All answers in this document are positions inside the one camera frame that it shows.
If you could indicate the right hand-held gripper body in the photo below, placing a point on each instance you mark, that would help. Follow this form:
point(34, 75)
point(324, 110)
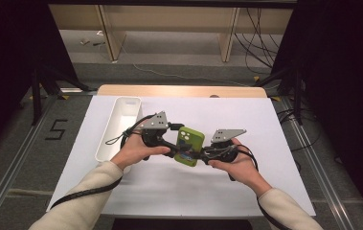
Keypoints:
point(222, 150)

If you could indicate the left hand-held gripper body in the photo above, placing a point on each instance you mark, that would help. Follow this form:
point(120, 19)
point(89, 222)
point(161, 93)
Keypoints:
point(155, 126)

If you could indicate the green cartoon phone case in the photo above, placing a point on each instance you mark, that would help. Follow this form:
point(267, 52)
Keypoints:
point(190, 140)

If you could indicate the white plastic bin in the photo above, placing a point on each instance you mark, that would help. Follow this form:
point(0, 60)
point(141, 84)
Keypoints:
point(121, 118)

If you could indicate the person's right hand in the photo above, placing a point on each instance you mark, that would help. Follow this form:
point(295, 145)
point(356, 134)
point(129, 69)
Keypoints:
point(243, 169)

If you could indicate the person's left hand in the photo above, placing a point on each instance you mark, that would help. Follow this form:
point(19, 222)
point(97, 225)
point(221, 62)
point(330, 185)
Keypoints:
point(134, 150)

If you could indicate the light wooden table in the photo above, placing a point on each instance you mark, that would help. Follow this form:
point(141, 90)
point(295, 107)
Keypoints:
point(182, 91)

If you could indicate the black metal stand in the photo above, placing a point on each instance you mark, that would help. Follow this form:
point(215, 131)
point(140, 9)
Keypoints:
point(37, 96)
point(297, 92)

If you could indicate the small black floor item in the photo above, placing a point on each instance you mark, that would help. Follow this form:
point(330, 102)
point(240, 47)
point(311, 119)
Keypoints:
point(98, 43)

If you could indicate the light wooden shelf unit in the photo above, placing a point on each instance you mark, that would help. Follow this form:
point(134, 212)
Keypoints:
point(169, 17)

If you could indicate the small white floor item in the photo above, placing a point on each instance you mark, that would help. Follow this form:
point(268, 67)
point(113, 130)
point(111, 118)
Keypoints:
point(85, 41)

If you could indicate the black curtain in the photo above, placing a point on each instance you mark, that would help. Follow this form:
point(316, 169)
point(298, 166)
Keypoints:
point(345, 64)
point(6, 64)

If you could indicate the metal floor rail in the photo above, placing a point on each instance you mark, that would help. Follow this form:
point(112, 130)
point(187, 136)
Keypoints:
point(322, 172)
point(13, 166)

